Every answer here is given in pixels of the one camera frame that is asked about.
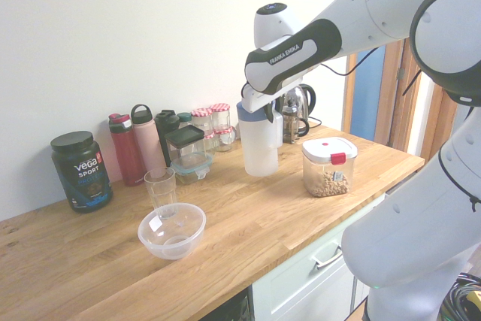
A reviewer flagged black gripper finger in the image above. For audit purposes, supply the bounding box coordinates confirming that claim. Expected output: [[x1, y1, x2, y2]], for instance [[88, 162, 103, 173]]
[[265, 99, 280, 124]]

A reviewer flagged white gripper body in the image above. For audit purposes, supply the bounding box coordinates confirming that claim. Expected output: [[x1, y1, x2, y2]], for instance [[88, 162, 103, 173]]
[[240, 83, 281, 114]]

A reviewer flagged translucent pitcher with blue lid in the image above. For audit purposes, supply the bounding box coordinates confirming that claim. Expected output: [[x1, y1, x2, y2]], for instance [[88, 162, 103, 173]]
[[236, 100, 284, 179]]

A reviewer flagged pink water bottle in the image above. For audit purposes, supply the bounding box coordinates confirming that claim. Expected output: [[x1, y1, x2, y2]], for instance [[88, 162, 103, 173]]
[[129, 103, 168, 176]]

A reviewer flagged red water bottle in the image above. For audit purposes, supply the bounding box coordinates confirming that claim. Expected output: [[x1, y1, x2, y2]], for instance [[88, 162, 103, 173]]
[[107, 111, 146, 188]]

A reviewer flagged glass french press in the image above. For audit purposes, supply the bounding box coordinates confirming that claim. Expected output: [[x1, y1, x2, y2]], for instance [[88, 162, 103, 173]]
[[281, 91, 311, 145]]

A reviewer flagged glass electric kettle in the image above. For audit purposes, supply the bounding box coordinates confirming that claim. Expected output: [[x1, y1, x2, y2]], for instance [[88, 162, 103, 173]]
[[288, 83, 318, 127]]

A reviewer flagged tall jar red checkered lid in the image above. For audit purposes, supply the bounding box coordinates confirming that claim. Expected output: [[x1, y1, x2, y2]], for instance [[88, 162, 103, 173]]
[[209, 102, 231, 131], [190, 107, 215, 136]]

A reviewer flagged short jar red checkered lid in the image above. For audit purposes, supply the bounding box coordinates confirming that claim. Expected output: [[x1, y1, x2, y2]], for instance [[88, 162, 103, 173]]
[[213, 126, 234, 153], [202, 132, 216, 155]]

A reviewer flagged cereal container with white lid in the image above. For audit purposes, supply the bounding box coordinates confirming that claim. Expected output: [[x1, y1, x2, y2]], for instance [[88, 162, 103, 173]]
[[301, 137, 358, 198]]

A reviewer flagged square container with black lid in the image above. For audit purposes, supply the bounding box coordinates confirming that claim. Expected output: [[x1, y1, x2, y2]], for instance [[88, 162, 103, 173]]
[[164, 126, 207, 166]]

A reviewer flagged black shaker bottle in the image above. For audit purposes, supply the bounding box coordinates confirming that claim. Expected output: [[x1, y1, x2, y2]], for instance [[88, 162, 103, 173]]
[[154, 108, 182, 168]]

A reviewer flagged glass food container teal lid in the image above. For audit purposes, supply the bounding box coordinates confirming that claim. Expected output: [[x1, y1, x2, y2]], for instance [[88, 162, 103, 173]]
[[170, 151, 215, 186]]

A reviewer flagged clear drinking glass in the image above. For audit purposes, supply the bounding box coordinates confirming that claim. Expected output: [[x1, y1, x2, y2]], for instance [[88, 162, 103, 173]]
[[143, 166, 177, 221]]

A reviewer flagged clear plastic bowl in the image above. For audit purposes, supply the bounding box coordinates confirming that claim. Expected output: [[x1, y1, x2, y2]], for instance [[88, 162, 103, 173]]
[[137, 201, 207, 260]]

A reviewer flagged white cabinet drawer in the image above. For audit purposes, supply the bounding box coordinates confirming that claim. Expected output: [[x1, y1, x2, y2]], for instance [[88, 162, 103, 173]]
[[250, 192, 387, 321]]

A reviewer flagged black Vega protein tub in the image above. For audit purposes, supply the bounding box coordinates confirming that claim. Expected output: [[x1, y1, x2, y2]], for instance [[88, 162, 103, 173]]
[[50, 130, 115, 214]]

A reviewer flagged black dishwasher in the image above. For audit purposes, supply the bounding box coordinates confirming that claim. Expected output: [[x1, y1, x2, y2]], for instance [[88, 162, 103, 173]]
[[208, 286, 253, 321]]

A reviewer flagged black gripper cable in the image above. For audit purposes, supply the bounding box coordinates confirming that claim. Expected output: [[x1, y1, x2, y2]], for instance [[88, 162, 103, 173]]
[[319, 45, 381, 77]]

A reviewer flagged wooden door frame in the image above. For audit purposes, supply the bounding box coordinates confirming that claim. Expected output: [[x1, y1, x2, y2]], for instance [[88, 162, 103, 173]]
[[340, 0, 460, 162]]

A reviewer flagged metal drawer handle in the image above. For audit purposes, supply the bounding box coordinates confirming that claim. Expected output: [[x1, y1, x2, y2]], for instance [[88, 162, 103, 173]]
[[310, 247, 344, 270]]

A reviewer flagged bundle of floor cables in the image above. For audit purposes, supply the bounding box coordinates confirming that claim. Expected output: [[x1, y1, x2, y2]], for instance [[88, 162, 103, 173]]
[[438, 271, 481, 321]]

